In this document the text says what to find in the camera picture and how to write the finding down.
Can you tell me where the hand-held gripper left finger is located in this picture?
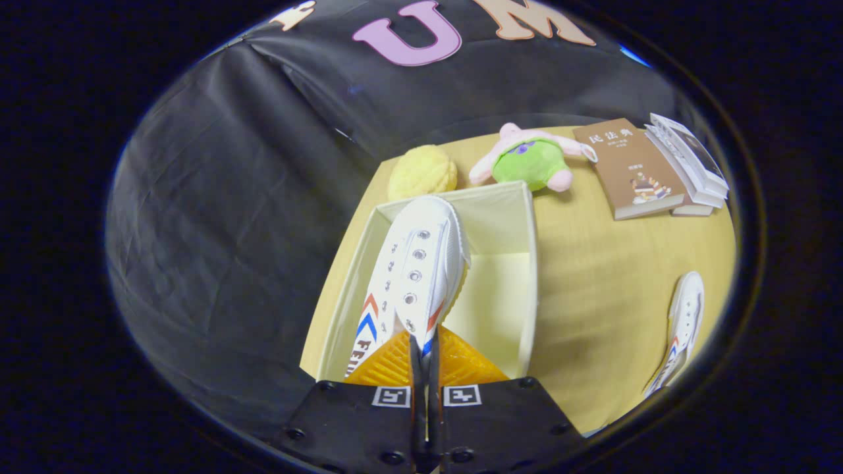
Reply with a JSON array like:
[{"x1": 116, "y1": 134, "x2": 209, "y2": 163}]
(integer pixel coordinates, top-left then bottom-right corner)
[{"x1": 280, "y1": 328, "x2": 429, "y2": 474}]

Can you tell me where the white patterned cover book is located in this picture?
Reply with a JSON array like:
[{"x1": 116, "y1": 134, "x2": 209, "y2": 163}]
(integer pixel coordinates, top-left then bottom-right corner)
[{"x1": 644, "y1": 124, "x2": 725, "y2": 209}]

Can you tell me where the white canvas shoe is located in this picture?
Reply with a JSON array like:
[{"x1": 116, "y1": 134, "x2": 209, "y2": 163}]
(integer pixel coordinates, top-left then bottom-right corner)
[
  {"x1": 642, "y1": 271, "x2": 705, "y2": 398},
  {"x1": 344, "y1": 195, "x2": 472, "y2": 379}
]

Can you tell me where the yellow plush toy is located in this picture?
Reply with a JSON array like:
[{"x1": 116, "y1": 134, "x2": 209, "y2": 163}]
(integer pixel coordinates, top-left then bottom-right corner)
[{"x1": 387, "y1": 145, "x2": 458, "y2": 201}]

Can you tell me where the black backdrop cloth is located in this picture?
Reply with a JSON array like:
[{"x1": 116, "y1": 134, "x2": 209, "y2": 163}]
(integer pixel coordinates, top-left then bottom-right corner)
[{"x1": 105, "y1": 0, "x2": 679, "y2": 435}]

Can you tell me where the green and pink plush toy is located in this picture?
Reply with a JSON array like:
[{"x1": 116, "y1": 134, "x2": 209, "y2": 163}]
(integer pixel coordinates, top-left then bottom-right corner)
[{"x1": 469, "y1": 122, "x2": 599, "y2": 193}]

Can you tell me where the brown cover book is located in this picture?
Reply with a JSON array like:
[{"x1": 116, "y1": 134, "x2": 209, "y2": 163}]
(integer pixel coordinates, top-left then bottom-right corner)
[{"x1": 572, "y1": 118, "x2": 687, "y2": 221}]

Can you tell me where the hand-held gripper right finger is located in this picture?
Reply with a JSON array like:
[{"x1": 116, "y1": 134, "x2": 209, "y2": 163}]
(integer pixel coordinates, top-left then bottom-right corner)
[{"x1": 428, "y1": 326, "x2": 584, "y2": 474}]

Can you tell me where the beige fabric storage box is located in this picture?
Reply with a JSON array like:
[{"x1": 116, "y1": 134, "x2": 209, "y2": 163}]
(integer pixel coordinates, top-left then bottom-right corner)
[{"x1": 300, "y1": 181, "x2": 539, "y2": 382}]

